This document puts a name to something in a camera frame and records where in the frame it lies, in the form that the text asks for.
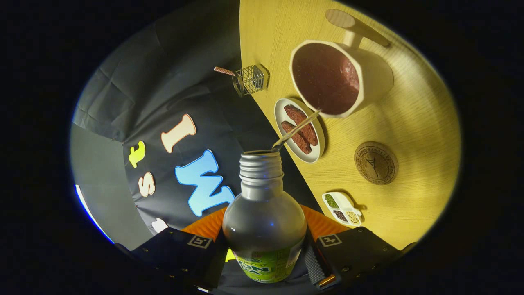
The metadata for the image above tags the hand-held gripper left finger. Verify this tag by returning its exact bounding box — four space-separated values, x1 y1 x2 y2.
116 207 229 292

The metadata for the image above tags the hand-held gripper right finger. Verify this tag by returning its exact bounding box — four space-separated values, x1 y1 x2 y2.
300 204 417 291

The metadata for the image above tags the round brown coaster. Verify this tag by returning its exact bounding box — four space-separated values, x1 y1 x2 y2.
354 141 399 185

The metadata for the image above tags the silver juice bottle green label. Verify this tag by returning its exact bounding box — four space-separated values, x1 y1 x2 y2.
222 150 307 284

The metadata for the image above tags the cream cup with wooden handle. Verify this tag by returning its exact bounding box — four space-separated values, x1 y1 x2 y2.
289 9 394 118

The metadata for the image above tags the white divided bean dish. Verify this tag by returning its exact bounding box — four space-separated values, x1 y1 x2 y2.
322 192 363 227

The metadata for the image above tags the red meat slice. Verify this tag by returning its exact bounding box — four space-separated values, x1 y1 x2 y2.
281 121 312 155
284 104 319 146

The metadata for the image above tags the wooden table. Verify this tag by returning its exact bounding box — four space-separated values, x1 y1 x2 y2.
239 0 462 250

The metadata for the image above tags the white oval plate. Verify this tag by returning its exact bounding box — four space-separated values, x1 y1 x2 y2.
274 98 326 163

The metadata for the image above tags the wire mesh holder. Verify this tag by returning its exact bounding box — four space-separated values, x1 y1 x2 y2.
232 64 270 97

